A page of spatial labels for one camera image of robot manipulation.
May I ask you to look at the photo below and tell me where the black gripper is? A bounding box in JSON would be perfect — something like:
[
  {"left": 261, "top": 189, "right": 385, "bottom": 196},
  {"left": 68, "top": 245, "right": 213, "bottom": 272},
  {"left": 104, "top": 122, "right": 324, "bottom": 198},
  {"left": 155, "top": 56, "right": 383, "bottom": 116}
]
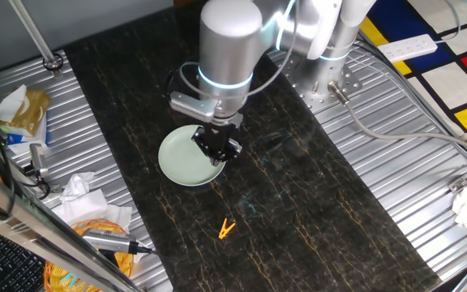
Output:
[{"left": 191, "top": 123, "right": 244, "bottom": 168}]

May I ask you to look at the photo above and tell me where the orange plastic clothespin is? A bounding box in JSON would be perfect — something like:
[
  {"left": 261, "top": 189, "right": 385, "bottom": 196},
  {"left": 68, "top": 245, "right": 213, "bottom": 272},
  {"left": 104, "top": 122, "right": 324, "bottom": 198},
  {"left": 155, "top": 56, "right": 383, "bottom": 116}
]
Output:
[{"left": 217, "top": 217, "right": 237, "bottom": 240}]

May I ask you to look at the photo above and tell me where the pale green round plate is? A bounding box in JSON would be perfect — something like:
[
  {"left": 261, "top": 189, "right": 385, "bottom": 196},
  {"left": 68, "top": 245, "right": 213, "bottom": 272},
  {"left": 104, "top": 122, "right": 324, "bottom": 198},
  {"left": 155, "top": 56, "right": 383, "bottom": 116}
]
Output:
[{"left": 157, "top": 124, "right": 227, "bottom": 187}]

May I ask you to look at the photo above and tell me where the black gold-veined marble mat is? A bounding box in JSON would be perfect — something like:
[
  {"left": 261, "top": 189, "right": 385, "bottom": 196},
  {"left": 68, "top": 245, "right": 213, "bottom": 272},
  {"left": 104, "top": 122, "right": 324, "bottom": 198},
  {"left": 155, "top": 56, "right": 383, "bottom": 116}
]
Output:
[{"left": 62, "top": 0, "right": 443, "bottom": 292}]

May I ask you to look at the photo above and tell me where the flat white paper towel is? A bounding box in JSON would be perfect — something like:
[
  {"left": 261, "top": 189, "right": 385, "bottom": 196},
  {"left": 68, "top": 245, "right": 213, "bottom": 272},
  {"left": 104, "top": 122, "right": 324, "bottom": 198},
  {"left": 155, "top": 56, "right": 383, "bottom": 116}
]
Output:
[{"left": 50, "top": 188, "right": 134, "bottom": 234}]

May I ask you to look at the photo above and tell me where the crumpled white tissue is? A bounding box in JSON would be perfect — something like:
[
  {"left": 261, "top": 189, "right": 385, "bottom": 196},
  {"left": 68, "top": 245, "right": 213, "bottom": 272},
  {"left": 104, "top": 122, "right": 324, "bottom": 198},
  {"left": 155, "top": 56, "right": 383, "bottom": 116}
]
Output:
[{"left": 58, "top": 171, "right": 96, "bottom": 204}]

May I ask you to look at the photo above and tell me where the yellow tissue box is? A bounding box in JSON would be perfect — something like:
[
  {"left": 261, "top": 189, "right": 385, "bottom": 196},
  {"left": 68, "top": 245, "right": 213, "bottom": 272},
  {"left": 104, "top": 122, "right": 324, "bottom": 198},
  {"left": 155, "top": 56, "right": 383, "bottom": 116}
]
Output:
[{"left": 0, "top": 84, "right": 52, "bottom": 137}]

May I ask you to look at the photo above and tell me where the white blue tissue pack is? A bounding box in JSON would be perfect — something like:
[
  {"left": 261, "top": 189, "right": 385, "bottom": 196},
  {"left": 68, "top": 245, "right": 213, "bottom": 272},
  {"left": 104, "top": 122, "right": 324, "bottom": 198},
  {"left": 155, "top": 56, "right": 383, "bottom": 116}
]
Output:
[{"left": 0, "top": 115, "right": 50, "bottom": 155}]

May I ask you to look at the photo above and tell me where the teal plastic clothespin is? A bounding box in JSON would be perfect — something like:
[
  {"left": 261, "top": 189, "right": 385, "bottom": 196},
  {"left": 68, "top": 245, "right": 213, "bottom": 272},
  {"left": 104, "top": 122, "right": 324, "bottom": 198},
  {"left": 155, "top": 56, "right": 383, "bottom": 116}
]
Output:
[{"left": 59, "top": 273, "right": 77, "bottom": 290}]

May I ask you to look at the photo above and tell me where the yellow wicker basket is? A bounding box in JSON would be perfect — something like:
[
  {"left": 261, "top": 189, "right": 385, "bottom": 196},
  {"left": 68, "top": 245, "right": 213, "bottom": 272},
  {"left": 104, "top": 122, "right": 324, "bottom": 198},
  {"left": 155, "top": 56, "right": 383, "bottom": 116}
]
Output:
[{"left": 42, "top": 218, "right": 135, "bottom": 292}]

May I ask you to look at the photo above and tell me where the aluminium pole with base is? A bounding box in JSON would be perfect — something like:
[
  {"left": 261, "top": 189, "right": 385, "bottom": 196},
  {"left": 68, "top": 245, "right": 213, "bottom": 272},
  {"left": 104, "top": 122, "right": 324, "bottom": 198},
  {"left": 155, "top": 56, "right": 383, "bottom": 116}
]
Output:
[{"left": 8, "top": 0, "right": 65, "bottom": 79}]

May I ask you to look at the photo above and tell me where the white power strip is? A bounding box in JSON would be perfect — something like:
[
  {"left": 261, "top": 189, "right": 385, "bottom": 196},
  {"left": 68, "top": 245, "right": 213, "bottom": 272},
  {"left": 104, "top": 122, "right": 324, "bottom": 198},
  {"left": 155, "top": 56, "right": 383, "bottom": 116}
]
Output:
[{"left": 377, "top": 33, "right": 439, "bottom": 64}]

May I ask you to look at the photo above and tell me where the black keyboard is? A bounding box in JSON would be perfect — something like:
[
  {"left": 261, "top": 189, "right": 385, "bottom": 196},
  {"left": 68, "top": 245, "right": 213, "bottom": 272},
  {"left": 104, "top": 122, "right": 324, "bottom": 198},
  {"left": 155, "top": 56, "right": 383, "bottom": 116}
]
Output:
[{"left": 0, "top": 221, "right": 48, "bottom": 292}]

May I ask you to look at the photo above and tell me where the colourful squares floor mat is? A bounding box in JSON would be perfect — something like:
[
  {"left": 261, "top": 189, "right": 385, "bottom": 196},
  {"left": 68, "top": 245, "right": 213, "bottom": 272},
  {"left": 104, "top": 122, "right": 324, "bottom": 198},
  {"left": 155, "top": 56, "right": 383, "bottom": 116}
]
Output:
[{"left": 357, "top": 0, "right": 467, "bottom": 135}]

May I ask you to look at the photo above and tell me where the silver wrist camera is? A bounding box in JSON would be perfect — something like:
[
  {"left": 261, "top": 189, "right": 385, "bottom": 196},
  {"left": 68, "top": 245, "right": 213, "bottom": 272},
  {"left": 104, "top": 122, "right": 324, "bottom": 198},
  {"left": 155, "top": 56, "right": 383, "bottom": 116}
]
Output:
[{"left": 169, "top": 91, "right": 218, "bottom": 123}]

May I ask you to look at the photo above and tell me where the silver camera with black plug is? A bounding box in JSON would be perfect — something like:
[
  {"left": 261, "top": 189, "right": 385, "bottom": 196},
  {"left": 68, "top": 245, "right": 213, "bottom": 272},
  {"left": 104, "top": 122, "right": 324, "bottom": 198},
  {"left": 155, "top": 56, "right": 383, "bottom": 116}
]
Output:
[{"left": 81, "top": 227, "right": 161, "bottom": 257}]

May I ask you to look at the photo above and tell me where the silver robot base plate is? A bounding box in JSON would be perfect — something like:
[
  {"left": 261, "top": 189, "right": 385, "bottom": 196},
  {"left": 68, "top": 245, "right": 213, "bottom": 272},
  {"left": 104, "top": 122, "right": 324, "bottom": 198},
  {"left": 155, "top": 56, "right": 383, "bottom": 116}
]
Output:
[{"left": 276, "top": 52, "right": 363, "bottom": 114}]

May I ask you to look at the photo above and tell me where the thick grey base cable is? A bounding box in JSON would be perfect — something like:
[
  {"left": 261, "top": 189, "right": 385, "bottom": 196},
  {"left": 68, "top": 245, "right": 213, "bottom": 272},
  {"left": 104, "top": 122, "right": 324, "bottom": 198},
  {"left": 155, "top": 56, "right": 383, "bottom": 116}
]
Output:
[{"left": 326, "top": 79, "right": 467, "bottom": 161}]

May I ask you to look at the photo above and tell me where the small silver camera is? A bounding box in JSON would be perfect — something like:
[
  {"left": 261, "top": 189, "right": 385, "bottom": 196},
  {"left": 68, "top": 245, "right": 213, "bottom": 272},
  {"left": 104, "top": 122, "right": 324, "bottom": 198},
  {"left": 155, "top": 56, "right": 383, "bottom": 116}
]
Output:
[{"left": 29, "top": 143, "right": 50, "bottom": 179}]

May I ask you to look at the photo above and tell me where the wide aluminium frame bar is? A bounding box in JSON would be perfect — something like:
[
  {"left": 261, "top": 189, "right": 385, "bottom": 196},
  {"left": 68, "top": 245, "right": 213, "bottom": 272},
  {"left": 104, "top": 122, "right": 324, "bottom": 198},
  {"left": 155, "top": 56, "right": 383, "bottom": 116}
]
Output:
[{"left": 0, "top": 160, "right": 145, "bottom": 292}]

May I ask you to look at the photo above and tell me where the grey power strip cable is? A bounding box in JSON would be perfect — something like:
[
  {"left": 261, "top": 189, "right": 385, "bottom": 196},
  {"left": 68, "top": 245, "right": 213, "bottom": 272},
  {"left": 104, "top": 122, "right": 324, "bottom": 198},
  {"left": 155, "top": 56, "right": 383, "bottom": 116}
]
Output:
[{"left": 434, "top": 0, "right": 461, "bottom": 45}]

